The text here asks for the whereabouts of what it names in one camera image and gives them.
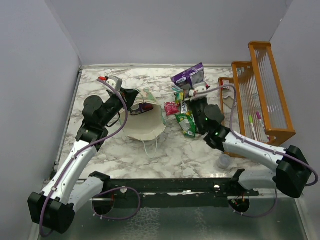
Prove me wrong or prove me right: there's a black base frame bar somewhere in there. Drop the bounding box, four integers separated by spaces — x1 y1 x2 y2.
92 176 259 214

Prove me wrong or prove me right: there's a pink red candy packet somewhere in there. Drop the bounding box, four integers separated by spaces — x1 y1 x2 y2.
164 102 180 116

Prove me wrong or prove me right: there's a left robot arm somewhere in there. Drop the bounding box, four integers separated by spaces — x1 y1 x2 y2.
27 88 139 238

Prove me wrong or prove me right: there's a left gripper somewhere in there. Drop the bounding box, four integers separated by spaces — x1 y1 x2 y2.
100 86 140 127

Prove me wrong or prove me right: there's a green paper gift bag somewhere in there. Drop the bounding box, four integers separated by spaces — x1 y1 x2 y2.
123 88 166 151

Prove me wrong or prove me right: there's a green orange Fox's candy bag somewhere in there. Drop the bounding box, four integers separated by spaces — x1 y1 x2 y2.
171 86 185 105

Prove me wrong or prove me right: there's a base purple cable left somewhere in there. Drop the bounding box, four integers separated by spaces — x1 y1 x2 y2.
91 186 142 221

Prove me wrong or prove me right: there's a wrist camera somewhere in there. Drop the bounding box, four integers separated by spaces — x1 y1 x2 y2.
97 75 123 92
188 81 210 102

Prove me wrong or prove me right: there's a pink marker pen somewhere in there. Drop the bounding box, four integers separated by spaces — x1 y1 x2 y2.
255 111 266 131

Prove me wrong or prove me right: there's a red white small box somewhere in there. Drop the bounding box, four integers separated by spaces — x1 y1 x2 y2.
222 79 230 90

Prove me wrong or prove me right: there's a green white snack bag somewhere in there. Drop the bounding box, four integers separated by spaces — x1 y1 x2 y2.
175 111 197 138

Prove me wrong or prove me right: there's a yellow green Fox's candy bag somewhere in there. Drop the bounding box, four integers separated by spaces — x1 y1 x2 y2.
180 101 190 115

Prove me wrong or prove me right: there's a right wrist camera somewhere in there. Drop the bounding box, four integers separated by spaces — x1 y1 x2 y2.
188 81 210 102

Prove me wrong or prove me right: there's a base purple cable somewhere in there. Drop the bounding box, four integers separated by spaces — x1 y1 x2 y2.
91 186 142 221
231 187 279 219

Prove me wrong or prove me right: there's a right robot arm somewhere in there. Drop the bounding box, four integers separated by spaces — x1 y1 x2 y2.
189 97 312 199

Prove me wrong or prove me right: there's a purple Fox's candy bag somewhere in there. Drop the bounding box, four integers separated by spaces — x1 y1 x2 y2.
171 62 204 90

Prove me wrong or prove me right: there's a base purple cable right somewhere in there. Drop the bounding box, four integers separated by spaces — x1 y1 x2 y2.
231 187 279 219

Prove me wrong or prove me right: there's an orange wooden tiered rack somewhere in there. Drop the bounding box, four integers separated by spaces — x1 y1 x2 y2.
218 41 296 147

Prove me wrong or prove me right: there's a green marker pen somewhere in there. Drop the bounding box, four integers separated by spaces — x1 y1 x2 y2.
248 115 258 141

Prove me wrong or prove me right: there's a grey cardboard piece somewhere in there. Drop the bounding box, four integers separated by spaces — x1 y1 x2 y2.
222 88 235 109

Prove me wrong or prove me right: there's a small clear plastic cup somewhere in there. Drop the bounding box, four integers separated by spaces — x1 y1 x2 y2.
216 154 232 170

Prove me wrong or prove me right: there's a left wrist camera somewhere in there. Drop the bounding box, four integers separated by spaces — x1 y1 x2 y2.
97 75 123 92

